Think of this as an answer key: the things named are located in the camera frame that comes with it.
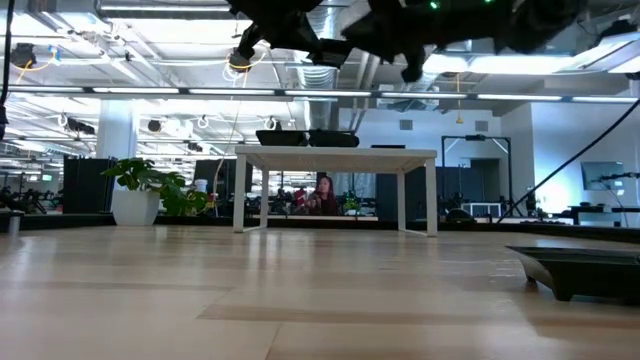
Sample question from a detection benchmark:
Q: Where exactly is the silver ventilation duct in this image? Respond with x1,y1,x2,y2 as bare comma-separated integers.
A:
294,4,351,132

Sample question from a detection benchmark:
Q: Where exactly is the white perforated metal rack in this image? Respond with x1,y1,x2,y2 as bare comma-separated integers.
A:
232,144,440,238

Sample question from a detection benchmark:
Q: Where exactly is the yellow hanging pendant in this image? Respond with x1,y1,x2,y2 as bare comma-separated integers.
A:
453,72,464,125

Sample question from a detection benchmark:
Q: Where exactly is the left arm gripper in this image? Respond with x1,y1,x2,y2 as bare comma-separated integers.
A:
227,0,354,69

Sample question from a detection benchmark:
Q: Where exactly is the black partition panel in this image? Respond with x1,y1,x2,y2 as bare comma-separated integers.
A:
63,157,117,215
193,158,254,201

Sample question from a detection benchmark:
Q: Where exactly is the person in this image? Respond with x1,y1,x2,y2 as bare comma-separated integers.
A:
304,174,343,217

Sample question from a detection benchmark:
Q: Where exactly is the wall-mounted monitor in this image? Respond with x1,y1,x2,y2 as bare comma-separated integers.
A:
580,160,625,192

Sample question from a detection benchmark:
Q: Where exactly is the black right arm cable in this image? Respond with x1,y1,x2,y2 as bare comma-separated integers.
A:
497,98,640,224

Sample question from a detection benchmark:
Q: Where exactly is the long ceiling light strip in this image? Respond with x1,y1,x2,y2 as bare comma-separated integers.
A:
0,85,640,103

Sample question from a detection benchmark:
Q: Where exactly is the black ceiling camera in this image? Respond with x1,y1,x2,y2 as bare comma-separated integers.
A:
9,42,37,70

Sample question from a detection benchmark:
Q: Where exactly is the white crate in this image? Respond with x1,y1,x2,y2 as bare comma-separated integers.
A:
460,201,503,218

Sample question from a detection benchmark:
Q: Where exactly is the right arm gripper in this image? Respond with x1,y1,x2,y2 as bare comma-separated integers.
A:
344,0,451,84

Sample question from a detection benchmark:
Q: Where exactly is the black background desk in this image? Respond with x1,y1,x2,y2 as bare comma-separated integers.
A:
569,203,640,227

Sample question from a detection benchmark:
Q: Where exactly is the black gantry stand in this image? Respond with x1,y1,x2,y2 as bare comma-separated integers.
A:
440,133,513,217

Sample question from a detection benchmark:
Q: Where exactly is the green plant in white pot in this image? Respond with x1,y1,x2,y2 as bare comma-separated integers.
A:
101,157,211,227

